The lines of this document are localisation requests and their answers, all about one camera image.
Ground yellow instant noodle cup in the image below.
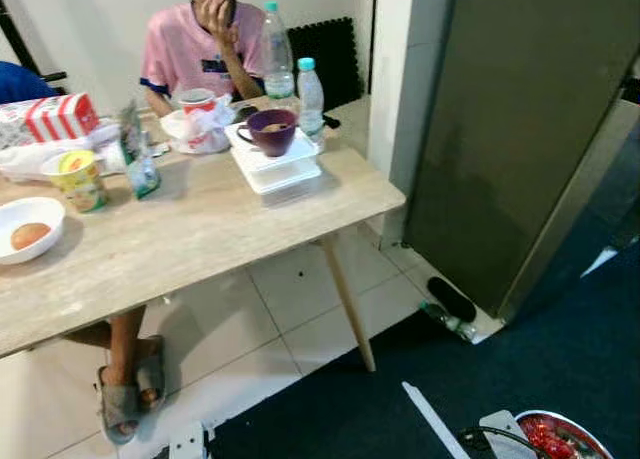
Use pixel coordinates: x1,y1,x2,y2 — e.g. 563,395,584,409
42,149,109,215

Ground brown egg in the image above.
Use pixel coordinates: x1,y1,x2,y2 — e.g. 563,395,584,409
10,222,51,250

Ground purple cup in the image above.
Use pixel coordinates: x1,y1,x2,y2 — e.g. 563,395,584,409
236,109,299,158

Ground light wooden table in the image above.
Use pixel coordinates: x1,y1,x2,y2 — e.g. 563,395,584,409
0,94,406,372

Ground tall clear water bottle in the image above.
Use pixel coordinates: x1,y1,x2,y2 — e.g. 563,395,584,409
262,1,297,110

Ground white bowl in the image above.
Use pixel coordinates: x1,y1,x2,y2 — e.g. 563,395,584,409
0,197,67,266

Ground person in blue shirt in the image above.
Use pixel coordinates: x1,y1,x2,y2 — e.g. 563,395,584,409
0,62,169,447

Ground black slipper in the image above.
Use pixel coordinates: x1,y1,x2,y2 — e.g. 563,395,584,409
428,276,478,323

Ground green label bottle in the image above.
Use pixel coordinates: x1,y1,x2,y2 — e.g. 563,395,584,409
420,301,479,342

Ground white plastic wrapper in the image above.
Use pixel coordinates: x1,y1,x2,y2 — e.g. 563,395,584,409
0,129,126,183

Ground person in pink shirt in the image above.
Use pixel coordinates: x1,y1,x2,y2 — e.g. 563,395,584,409
138,0,271,118

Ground black metal frame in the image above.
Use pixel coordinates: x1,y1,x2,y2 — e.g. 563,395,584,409
0,0,69,85

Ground small clear water bottle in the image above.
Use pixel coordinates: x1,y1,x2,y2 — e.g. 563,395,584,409
297,57,326,145

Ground red white striped box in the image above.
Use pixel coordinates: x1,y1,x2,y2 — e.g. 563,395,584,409
0,92,101,148

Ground white stacked food containers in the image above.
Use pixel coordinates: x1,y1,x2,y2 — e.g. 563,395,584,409
228,124,324,202

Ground steel bowl with red fruit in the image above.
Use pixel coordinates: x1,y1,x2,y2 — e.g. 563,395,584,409
515,409,613,459

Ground white strip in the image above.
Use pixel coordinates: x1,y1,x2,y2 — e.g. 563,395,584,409
402,381,471,459

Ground grey fridge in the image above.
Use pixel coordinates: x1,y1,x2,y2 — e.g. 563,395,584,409
403,0,640,322

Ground green snack packet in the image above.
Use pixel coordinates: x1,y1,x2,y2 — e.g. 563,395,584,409
118,101,161,200

